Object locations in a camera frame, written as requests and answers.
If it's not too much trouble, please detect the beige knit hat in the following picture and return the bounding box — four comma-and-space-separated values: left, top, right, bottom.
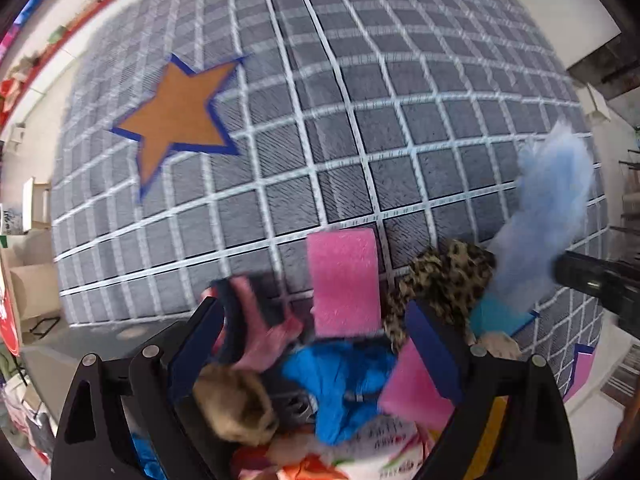
192, 363, 279, 446

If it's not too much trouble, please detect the light blue fluffy duster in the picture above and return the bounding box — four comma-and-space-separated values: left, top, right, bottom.
469, 119, 594, 337

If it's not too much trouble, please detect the pink navy knit hat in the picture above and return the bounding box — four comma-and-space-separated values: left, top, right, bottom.
203, 275, 304, 373

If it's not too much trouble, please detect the pink sponge block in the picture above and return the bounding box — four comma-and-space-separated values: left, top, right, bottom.
378, 340, 454, 432
306, 229, 382, 338

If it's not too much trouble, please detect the leopard print scrunchie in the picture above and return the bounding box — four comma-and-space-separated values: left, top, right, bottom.
383, 240, 496, 352

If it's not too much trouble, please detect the pink yellow paper box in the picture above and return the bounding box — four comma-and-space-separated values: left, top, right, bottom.
463, 396, 509, 480

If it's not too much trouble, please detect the floral tissue pack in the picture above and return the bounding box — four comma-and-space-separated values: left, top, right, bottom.
229, 416, 436, 480

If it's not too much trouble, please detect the small white wooden stool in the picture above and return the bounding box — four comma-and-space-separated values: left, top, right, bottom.
22, 177, 51, 233

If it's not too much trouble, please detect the grey checked star rug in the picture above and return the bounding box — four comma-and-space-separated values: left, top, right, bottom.
52, 0, 590, 325

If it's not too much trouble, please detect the red white tv cabinet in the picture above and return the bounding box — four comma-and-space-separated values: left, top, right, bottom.
1, 0, 112, 122

